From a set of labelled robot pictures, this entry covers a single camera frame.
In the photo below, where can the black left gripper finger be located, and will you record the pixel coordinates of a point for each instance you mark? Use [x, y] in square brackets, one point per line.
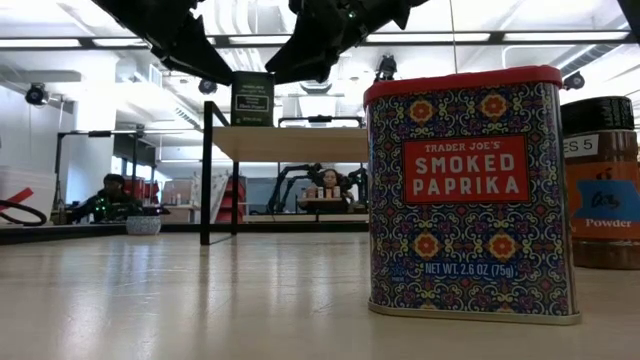
[195, 55]

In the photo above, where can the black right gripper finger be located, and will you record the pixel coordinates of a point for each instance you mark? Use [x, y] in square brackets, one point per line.
[310, 55]

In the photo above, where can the dark green pepper tin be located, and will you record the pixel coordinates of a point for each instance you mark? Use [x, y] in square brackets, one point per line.
[252, 100]

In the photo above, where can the red lid paprika tin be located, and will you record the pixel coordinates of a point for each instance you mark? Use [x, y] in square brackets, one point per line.
[470, 200]

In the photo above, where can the black lid orange spice jar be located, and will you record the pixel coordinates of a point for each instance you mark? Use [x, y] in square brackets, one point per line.
[605, 200]

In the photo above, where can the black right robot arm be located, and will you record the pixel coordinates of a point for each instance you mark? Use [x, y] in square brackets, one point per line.
[634, 7]

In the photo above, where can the background black robot arm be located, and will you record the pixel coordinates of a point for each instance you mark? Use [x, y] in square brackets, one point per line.
[285, 180]
[359, 182]

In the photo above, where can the wooden shelf riser black legs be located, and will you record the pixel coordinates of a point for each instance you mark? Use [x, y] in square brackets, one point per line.
[290, 145]

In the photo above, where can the background wooden shelf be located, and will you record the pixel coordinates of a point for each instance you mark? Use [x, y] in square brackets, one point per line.
[325, 201]

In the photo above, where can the black ceiling spotlight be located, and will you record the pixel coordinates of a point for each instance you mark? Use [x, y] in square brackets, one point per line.
[574, 81]
[386, 67]
[208, 87]
[36, 94]

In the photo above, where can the person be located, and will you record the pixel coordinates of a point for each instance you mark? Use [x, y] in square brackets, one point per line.
[112, 192]
[330, 181]

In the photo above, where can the background robot with green lights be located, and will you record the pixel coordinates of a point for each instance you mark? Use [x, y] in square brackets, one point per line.
[152, 210]

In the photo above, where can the background gantry with camera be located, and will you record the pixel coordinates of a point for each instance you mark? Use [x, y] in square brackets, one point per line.
[320, 119]

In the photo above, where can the background black gantry frame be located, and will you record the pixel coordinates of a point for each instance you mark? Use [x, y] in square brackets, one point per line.
[100, 134]

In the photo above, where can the black aluminium frame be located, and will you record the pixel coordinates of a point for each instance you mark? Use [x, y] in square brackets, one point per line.
[495, 36]

